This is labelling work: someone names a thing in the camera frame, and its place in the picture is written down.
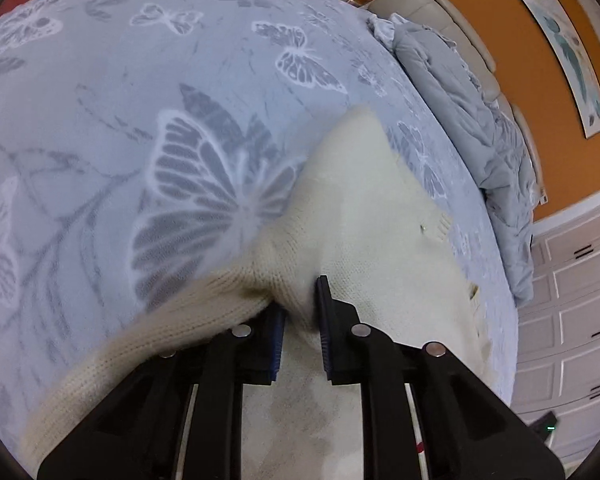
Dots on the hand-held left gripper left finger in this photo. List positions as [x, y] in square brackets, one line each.
[276, 340]

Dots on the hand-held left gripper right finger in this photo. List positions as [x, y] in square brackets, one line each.
[324, 330]

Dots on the white chest of drawers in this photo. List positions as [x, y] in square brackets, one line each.
[570, 320]

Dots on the cream knitted sweater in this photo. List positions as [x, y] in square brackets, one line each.
[380, 220]

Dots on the beige padded headboard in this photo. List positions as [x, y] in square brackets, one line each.
[460, 35]

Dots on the framed wall picture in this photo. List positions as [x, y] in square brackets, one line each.
[560, 42]

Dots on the butterfly print bed sheet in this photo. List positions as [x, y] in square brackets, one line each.
[130, 135]

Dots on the grey quilted duvet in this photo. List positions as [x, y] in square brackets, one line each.
[472, 125]

